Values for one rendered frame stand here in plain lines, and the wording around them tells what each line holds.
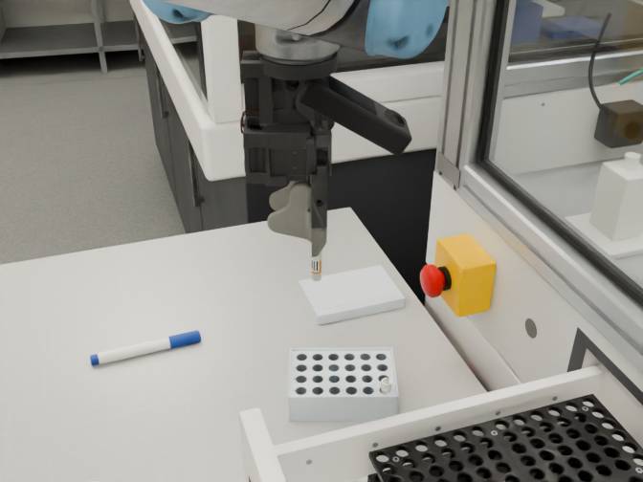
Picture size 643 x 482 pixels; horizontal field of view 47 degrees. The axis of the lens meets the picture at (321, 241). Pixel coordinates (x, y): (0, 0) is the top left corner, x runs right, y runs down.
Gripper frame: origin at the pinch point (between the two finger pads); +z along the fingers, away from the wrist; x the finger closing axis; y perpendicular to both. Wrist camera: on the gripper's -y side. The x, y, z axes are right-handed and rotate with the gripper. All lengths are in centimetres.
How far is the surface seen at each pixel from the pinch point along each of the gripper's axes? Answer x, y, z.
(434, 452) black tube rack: 22.2, -9.3, 7.2
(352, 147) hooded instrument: -53, -6, 14
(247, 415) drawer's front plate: 20.5, 6.5, 4.4
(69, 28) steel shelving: -365, 142, 82
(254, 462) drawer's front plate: 25.2, 5.6, 4.7
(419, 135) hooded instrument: -57, -18, 14
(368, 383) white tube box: 2.5, -5.4, 17.7
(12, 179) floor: -203, 123, 97
